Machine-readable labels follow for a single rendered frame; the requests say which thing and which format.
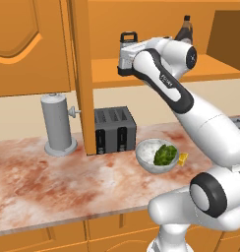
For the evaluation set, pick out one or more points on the dark brown bottle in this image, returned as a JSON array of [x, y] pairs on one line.
[[184, 31]]

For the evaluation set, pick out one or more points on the orange base cupboard front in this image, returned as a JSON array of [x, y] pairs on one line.
[[122, 233], [230, 242], [36, 238]]

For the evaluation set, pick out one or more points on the orange closed cabinet door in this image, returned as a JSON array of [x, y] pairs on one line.
[[30, 49]]

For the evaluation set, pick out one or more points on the dark grey toaster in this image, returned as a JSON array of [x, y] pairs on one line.
[[114, 131]]

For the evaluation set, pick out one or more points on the yellow wedge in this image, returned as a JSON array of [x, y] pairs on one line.
[[183, 159]]

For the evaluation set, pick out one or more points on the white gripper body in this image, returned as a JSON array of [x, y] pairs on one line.
[[135, 48]]

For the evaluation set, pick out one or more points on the orange wall cabinet with shelf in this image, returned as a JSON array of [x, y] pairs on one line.
[[105, 70]]

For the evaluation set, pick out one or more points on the grey round door knob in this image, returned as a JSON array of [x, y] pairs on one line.
[[73, 112]]

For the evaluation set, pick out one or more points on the grey salad bowl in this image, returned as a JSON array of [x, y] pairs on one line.
[[145, 157]]

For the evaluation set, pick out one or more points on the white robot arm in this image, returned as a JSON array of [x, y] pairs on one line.
[[204, 131]]

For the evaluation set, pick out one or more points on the green salad leaves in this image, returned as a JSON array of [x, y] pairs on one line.
[[165, 154]]

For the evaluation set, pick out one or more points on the dark orange open cabinet door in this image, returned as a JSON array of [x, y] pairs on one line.
[[228, 36]]

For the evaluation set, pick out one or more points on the grey cylinder on round base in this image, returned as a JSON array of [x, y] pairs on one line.
[[57, 121]]

